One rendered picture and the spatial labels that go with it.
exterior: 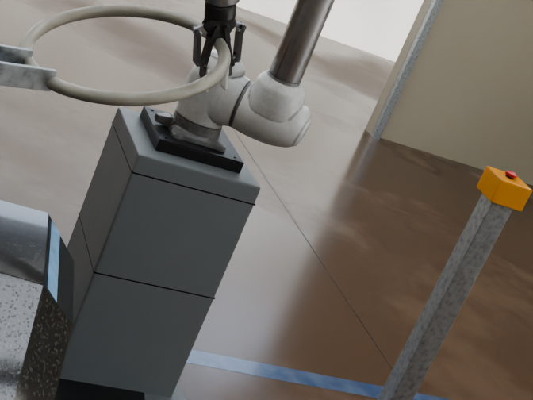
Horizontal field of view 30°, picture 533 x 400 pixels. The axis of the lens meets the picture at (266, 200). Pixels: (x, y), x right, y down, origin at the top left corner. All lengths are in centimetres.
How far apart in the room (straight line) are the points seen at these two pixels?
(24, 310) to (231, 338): 200
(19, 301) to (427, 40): 612
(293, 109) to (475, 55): 514
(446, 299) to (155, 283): 95
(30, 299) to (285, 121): 124
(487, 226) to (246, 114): 86
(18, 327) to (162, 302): 124
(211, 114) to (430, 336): 105
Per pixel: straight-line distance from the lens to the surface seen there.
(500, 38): 806
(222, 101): 297
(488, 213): 321
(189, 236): 302
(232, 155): 306
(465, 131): 822
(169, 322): 316
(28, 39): 239
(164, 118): 305
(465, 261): 326
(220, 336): 384
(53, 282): 203
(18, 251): 205
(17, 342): 193
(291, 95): 293
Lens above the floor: 173
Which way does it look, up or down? 19 degrees down
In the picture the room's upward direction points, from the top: 23 degrees clockwise
